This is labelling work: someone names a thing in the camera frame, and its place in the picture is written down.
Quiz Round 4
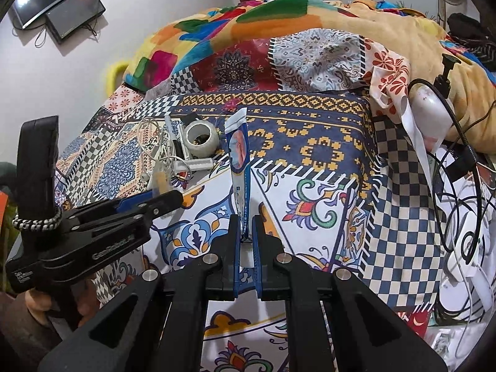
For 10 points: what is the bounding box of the blue toothpaste tube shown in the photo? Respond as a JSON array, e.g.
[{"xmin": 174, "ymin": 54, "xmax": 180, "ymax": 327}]
[{"xmin": 224, "ymin": 108, "xmax": 253, "ymax": 241}]

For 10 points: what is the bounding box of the tangled white cable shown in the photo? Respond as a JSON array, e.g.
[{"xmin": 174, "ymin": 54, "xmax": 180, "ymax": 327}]
[{"xmin": 135, "ymin": 117, "xmax": 184, "ymax": 182}]

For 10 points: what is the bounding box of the white rectangular stick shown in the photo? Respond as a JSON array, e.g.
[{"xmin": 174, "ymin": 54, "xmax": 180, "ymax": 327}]
[{"xmin": 174, "ymin": 157, "xmax": 215, "ymax": 172}]

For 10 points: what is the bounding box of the white charger adapter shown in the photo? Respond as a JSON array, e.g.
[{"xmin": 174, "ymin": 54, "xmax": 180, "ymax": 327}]
[{"xmin": 445, "ymin": 217, "xmax": 489, "ymax": 280}]

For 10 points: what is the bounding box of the patterned pillow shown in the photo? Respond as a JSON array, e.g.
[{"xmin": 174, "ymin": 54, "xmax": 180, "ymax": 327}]
[{"xmin": 194, "ymin": 28, "xmax": 374, "ymax": 94}]

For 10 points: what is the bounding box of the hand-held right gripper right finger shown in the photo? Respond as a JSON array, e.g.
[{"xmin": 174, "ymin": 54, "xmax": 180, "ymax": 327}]
[{"xmin": 252, "ymin": 214, "xmax": 449, "ymax": 372}]

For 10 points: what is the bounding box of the white pump bottle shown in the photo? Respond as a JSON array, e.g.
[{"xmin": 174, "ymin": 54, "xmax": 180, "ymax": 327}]
[{"xmin": 410, "ymin": 54, "xmax": 463, "ymax": 146}]

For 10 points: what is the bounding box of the clear plastic wrapper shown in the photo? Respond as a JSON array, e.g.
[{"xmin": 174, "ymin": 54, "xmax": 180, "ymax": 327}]
[{"xmin": 152, "ymin": 162, "xmax": 172, "ymax": 199}]

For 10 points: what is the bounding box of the black cable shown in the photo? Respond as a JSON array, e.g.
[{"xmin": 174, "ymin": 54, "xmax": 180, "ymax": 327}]
[{"xmin": 407, "ymin": 78, "xmax": 496, "ymax": 256}]

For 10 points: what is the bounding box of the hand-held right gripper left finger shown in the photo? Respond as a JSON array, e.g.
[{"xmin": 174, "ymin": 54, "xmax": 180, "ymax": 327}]
[{"xmin": 37, "ymin": 214, "xmax": 243, "ymax": 372}]

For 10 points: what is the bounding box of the small black screen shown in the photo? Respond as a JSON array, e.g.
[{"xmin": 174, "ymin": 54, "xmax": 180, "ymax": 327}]
[{"xmin": 46, "ymin": 0, "xmax": 107, "ymax": 45}]

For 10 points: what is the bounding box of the white tape roll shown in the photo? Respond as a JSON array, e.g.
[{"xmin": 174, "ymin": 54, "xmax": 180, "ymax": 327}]
[{"xmin": 183, "ymin": 120, "xmax": 221, "ymax": 159}]

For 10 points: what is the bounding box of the person's left hand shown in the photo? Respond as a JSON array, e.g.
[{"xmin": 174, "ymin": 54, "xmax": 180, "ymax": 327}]
[{"xmin": 24, "ymin": 289, "xmax": 95, "ymax": 321}]

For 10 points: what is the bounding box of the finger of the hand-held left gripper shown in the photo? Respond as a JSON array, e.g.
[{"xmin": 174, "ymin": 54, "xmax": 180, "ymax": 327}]
[
  {"xmin": 78, "ymin": 191, "xmax": 185, "ymax": 238},
  {"xmin": 63, "ymin": 196, "xmax": 156, "ymax": 222}
]

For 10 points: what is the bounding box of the colourful fleece blanket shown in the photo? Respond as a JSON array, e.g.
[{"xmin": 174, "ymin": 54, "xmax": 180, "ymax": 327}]
[{"xmin": 123, "ymin": 0, "xmax": 496, "ymax": 140}]

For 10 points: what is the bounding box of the yellow plastic chair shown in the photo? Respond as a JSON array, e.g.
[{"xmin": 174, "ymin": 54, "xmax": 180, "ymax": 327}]
[{"xmin": 105, "ymin": 60, "xmax": 129, "ymax": 96}]

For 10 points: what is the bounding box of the dark clothing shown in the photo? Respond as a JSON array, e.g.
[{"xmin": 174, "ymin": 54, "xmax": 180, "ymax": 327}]
[{"xmin": 447, "ymin": 13, "xmax": 496, "ymax": 57}]

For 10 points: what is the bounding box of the patchwork print bed sheet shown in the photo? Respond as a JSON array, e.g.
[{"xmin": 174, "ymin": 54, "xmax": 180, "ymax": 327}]
[{"xmin": 54, "ymin": 85, "xmax": 442, "ymax": 372}]

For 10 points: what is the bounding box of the green cloth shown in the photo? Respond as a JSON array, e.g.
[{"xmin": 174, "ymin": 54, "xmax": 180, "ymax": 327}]
[{"xmin": 0, "ymin": 161, "xmax": 19, "ymax": 241}]

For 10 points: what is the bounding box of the orange floral white cloth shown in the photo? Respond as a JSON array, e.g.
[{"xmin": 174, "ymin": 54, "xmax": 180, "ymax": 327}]
[{"xmin": 364, "ymin": 38, "xmax": 432, "ymax": 202}]

